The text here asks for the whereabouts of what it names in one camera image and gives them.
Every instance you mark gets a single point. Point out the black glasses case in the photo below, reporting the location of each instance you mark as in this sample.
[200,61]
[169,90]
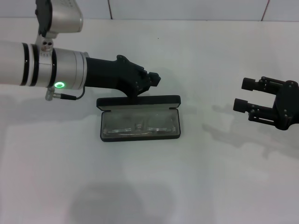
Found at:
[121,101]

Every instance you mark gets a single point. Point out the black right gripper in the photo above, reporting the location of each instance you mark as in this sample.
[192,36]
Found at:
[287,105]

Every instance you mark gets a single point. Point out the clear frame glasses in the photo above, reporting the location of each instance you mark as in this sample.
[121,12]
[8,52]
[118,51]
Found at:
[140,127]

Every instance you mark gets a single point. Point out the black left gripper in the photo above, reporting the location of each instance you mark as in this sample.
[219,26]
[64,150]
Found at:
[107,73]

